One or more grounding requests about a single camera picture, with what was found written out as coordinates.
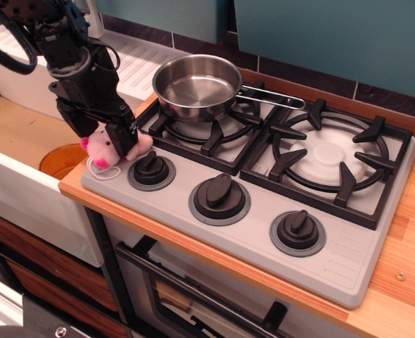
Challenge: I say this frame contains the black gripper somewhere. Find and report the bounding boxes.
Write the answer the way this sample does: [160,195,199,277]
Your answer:
[48,49,139,156]

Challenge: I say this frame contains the pink stuffed pig toy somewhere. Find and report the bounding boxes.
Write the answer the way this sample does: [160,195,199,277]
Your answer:
[80,130,153,180]

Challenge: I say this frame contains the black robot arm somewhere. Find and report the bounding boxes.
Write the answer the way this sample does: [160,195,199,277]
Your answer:
[0,1,139,156]

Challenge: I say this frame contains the stainless steel pan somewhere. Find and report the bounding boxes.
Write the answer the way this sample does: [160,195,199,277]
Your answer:
[152,54,306,123]

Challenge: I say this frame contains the orange plastic bowl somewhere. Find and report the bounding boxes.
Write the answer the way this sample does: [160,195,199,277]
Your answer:
[39,144,87,180]

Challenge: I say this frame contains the black left stove knob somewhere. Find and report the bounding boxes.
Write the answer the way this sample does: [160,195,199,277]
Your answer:
[127,151,176,192]

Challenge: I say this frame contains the black stove knob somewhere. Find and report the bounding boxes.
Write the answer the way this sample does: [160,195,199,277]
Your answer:
[269,210,326,258]
[127,151,176,192]
[189,173,251,227]

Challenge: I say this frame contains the white toy sink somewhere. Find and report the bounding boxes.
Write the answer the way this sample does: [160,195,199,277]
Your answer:
[0,30,187,268]

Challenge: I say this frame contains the grey toy faucet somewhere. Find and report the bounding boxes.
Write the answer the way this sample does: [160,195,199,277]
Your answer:
[86,0,104,38]

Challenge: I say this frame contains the black left burner grate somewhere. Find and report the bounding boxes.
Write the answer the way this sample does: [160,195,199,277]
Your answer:
[138,81,282,175]

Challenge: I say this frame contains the black burner grate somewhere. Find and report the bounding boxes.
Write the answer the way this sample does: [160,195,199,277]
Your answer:
[138,81,282,175]
[240,99,413,230]

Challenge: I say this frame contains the black middle stove knob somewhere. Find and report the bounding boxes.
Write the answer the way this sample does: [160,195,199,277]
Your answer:
[189,173,251,227]

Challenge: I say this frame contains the grey toy stove top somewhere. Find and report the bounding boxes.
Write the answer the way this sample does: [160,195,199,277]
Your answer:
[81,133,415,308]

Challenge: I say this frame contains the toy oven door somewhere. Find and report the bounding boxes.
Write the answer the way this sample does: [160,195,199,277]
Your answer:
[114,232,321,338]

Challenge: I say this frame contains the wooden drawer fronts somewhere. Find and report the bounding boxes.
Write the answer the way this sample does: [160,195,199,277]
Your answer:
[0,217,132,337]

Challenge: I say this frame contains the black right stove knob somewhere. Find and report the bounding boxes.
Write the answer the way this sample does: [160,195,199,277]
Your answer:
[269,210,326,258]

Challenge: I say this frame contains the white right burner cap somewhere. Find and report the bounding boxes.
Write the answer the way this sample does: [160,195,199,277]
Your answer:
[290,127,367,186]

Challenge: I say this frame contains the black right burner grate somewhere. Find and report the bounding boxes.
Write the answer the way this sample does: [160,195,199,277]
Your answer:
[240,99,413,230]

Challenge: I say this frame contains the teal cabinet right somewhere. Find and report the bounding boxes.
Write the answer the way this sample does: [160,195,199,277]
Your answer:
[234,1,415,97]

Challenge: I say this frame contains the black cable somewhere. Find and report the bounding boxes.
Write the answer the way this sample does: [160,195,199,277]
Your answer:
[0,13,39,76]

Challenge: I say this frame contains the black oven door handle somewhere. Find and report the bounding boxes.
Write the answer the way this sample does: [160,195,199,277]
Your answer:
[115,238,281,337]

